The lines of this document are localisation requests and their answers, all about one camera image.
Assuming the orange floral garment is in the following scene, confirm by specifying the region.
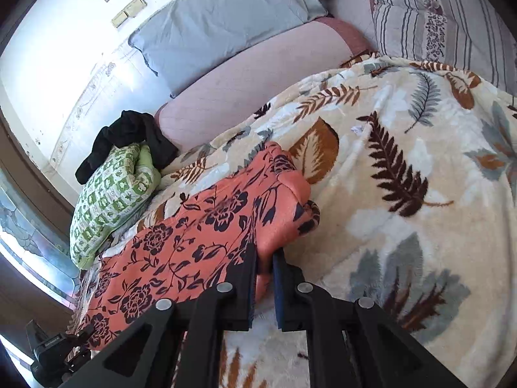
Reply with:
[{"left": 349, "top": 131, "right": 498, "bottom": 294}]
[{"left": 80, "top": 143, "right": 319, "bottom": 351}]

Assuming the stained glass door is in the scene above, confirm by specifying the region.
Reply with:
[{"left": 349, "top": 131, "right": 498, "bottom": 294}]
[{"left": 0, "top": 169, "right": 82, "bottom": 312}]

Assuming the green white patterned pillow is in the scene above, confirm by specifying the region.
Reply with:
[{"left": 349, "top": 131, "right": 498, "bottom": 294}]
[{"left": 70, "top": 144, "right": 161, "bottom": 270}]

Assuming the cream leaf-pattern blanket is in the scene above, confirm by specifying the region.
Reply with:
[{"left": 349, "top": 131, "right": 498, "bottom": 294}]
[{"left": 80, "top": 55, "right": 516, "bottom": 387}]

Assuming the black garment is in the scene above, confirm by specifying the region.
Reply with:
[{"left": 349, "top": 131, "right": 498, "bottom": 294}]
[{"left": 75, "top": 110, "right": 180, "bottom": 185}]

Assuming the pink bolster cushion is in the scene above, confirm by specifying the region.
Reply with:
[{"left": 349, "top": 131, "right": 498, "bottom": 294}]
[{"left": 155, "top": 17, "right": 372, "bottom": 152}]

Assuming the striped pillow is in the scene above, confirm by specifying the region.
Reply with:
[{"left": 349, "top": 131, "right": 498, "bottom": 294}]
[{"left": 371, "top": 0, "right": 516, "bottom": 94}]

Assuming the grey pillow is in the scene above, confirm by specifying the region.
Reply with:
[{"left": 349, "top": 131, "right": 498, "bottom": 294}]
[{"left": 128, "top": 0, "right": 327, "bottom": 96}]

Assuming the wall switch plate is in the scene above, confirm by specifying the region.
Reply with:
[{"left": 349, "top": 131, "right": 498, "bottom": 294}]
[{"left": 111, "top": 0, "right": 147, "bottom": 28}]

